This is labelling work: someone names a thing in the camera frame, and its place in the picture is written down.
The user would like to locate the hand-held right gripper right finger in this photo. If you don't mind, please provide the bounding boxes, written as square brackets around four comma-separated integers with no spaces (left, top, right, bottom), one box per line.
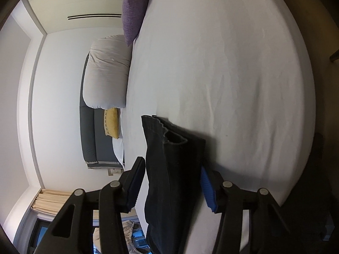
[200,165,292,254]

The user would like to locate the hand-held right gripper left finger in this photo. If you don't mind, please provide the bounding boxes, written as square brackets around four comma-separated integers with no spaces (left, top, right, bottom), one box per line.
[33,157,146,254]

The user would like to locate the black denim pants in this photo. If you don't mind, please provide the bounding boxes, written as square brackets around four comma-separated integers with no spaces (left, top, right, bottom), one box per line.
[141,115,206,254]

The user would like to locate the beige down jacket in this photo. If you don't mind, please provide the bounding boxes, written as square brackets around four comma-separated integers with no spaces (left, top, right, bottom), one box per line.
[93,217,145,254]

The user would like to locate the white pillow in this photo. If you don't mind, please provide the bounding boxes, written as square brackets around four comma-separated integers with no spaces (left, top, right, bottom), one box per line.
[112,110,125,164]

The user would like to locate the grey padded headboard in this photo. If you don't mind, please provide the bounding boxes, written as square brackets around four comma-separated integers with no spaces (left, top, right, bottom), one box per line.
[79,53,125,169]

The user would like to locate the yellow cushion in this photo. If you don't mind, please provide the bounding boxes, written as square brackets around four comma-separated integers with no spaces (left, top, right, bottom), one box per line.
[103,108,119,139]

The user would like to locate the cream curtain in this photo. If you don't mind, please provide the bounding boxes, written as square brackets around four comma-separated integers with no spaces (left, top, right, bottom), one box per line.
[31,188,73,215]

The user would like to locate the folded white duvet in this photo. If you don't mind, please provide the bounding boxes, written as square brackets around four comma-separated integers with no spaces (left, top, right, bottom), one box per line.
[83,34,133,109]

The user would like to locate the bed with white sheet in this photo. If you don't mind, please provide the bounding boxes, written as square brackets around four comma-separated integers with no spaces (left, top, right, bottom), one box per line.
[117,0,317,254]

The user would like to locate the purple cushion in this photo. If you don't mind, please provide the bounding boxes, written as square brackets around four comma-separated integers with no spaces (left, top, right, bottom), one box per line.
[122,0,152,46]

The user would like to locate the white wardrobe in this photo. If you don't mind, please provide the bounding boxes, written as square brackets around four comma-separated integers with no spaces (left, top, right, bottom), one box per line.
[21,0,138,35]

